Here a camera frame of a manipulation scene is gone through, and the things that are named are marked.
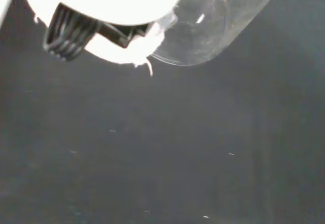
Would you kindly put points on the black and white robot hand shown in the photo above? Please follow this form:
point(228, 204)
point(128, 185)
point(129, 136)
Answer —
point(106, 3)

